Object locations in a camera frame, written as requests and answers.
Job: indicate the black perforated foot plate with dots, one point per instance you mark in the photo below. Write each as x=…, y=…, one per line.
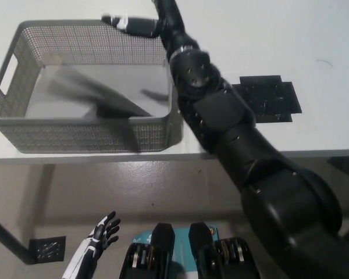
x=48, y=248

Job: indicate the black table frame bracket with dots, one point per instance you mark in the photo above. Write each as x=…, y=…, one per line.
x=347, y=164

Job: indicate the black hardcover notebook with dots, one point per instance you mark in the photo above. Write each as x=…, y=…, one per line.
x=116, y=106

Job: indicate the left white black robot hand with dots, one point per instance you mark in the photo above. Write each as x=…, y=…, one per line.
x=90, y=253

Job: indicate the black tape patch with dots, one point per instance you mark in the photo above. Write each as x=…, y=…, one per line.
x=270, y=96

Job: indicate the grey perforated plastic basket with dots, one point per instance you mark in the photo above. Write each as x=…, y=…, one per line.
x=75, y=135

